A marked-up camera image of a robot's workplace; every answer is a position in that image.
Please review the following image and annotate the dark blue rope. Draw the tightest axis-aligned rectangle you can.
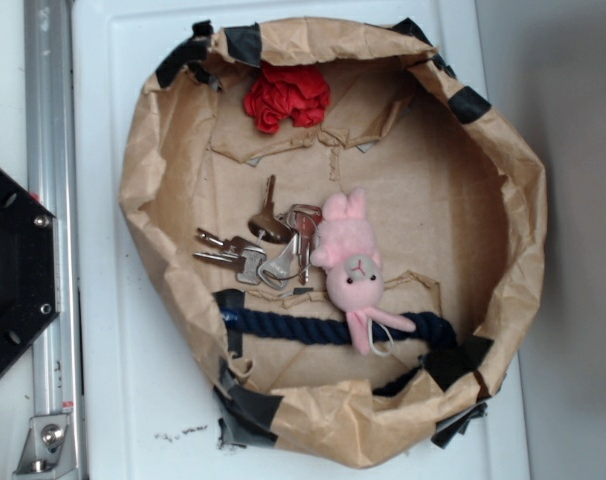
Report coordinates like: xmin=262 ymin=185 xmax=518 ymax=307
xmin=220 ymin=306 xmax=458 ymax=397

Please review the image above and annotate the silver key with red head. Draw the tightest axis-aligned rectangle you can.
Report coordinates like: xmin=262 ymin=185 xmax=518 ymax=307
xmin=286 ymin=204 xmax=322 ymax=285

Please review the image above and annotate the brass key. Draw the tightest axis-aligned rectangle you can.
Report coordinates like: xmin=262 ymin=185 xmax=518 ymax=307
xmin=248 ymin=175 xmax=293 ymax=244

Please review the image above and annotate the silver bottle opener key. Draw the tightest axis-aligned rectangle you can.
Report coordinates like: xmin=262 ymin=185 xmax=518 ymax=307
xmin=258 ymin=233 xmax=298 ymax=291

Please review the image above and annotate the brown paper bag bin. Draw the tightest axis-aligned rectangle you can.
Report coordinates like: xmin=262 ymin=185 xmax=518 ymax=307
xmin=119 ymin=18 xmax=547 ymax=468

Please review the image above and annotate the silver key with square head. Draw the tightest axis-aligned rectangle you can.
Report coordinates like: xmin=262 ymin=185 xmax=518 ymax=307
xmin=196 ymin=228 xmax=267 ymax=285

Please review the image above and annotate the long silver key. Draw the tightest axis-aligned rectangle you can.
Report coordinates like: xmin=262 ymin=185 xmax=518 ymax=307
xmin=192 ymin=252 xmax=243 ymax=264

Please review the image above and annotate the crumpled red cloth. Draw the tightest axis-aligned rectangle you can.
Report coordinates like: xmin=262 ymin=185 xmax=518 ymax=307
xmin=243 ymin=63 xmax=331 ymax=134

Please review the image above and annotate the pink plush bunny keychain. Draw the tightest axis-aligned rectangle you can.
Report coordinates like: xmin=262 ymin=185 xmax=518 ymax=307
xmin=310 ymin=187 xmax=416 ymax=356

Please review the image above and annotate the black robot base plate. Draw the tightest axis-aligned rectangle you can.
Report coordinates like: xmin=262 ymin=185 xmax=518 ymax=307
xmin=0 ymin=169 xmax=58 ymax=379

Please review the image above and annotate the aluminium frame rail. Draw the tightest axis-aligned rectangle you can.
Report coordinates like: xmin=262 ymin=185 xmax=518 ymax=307
xmin=22 ymin=0 xmax=88 ymax=480

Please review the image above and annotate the metal corner bracket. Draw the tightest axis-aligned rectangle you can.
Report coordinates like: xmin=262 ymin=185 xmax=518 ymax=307
xmin=12 ymin=413 xmax=74 ymax=479

